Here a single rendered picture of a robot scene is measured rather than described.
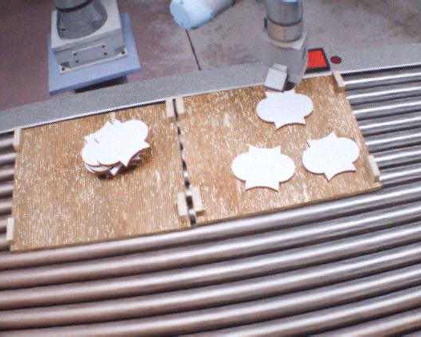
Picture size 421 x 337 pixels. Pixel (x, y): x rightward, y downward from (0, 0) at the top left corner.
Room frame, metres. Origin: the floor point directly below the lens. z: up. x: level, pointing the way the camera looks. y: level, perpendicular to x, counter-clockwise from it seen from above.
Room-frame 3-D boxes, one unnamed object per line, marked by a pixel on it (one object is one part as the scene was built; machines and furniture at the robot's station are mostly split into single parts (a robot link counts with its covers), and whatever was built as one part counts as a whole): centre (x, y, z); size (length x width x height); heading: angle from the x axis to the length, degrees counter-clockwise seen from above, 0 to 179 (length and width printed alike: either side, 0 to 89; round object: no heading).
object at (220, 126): (0.82, -0.15, 0.93); 0.41 x 0.35 x 0.02; 92
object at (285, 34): (0.90, -0.19, 1.21); 0.08 x 0.08 x 0.05
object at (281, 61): (0.88, -0.18, 1.13); 0.12 x 0.09 x 0.16; 149
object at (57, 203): (0.80, 0.26, 0.93); 0.41 x 0.35 x 0.02; 91
